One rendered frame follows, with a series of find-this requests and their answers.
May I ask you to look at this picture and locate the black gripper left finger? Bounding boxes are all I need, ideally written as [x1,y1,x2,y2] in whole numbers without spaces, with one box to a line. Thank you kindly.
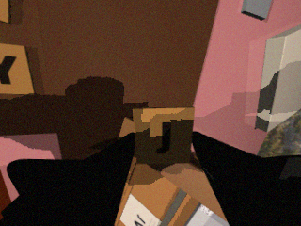
[6,133,135,226]

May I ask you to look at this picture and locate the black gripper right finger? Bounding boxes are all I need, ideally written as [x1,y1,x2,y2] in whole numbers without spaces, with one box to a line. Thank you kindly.
[192,131,301,226]

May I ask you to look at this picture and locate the grey rectangular tile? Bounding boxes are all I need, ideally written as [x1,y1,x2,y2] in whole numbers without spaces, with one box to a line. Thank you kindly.
[241,0,272,20]

